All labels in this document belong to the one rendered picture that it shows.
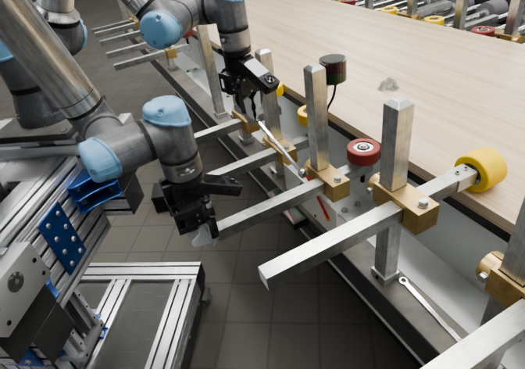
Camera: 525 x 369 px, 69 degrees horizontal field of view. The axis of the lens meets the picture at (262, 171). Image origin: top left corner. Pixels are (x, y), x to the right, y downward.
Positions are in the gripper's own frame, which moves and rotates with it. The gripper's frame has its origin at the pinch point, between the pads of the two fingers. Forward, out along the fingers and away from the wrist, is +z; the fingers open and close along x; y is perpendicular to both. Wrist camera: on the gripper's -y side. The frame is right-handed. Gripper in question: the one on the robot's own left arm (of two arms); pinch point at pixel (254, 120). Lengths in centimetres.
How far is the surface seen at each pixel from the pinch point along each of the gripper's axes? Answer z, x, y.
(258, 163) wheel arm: 14.1, 0.4, 0.7
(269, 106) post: -0.1, -8.2, 1.6
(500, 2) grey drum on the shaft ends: 10, -164, -13
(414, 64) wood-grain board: 5, -63, -16
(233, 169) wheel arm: 12.9, 7.8, 3.4
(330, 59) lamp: -18.7, -4.9, -21.9
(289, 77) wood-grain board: 5.0, -36.4, 18.2
